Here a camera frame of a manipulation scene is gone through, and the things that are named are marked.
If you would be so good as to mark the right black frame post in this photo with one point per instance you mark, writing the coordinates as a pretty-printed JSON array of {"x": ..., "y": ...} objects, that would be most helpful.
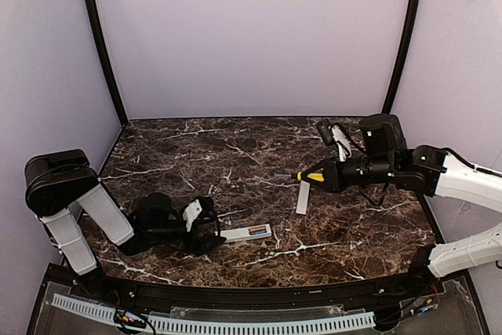
[{"x": 402, "y": 52}]

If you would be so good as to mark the white remote control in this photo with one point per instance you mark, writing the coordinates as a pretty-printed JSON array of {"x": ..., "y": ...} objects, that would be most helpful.
[{"x": 242, "y": 234}]

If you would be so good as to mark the black frame post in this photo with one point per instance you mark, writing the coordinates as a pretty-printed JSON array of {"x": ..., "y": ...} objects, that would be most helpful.
[
  {"x": 105, "y": 62},
  {"x": 402, "y": 52}
]

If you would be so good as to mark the black front table rail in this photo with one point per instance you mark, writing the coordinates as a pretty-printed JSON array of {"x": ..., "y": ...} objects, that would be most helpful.
[{"x": 379, "y": 294}]

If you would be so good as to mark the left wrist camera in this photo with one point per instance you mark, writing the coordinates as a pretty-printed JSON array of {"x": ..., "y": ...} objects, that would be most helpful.
[{"x": 198, "y": 212}]

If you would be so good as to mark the white battery compartment cover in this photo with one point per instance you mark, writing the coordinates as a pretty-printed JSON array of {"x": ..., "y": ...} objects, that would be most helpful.
[{"x": 302, "y": 199}]

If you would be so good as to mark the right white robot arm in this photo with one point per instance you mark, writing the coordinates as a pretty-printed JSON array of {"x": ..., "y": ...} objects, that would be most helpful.
[{"x": 426, "y": 170}]

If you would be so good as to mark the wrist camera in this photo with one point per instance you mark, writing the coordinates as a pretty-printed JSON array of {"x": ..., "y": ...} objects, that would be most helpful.
[
  {"x": 336, "y": 136},
  {"x": 198, "y": 212}
]

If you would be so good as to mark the yellow handled screwdriver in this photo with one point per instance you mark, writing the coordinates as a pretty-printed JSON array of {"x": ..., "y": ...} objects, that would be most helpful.
[{"x": 299, "y": 176}]

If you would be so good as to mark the white slotted cable duct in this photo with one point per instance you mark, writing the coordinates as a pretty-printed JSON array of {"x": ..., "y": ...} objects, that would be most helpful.
[{"x": 322, "y": 320}]

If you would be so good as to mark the left black frame post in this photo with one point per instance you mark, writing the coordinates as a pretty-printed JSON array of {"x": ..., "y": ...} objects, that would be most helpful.
[{"x": 105, "y": 62}]

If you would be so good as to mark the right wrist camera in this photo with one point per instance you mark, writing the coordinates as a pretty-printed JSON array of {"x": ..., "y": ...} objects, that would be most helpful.
[{"x": 336, "y": 136}]

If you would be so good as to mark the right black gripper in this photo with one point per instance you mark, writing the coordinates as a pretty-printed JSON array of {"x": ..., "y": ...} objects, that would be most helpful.
[{"x": 337, "y": 174}]

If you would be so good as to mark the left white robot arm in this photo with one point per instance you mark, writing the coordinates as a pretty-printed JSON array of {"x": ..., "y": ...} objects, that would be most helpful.
[{"x": 57, "y": 183}]

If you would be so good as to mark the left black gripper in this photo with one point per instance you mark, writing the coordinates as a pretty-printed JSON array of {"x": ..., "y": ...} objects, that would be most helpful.
[{"x": 202, "y": 231}]

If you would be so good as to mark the orange AA battery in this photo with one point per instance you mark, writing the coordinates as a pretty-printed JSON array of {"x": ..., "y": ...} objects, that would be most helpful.
[{"x": 258, "y": 229}]

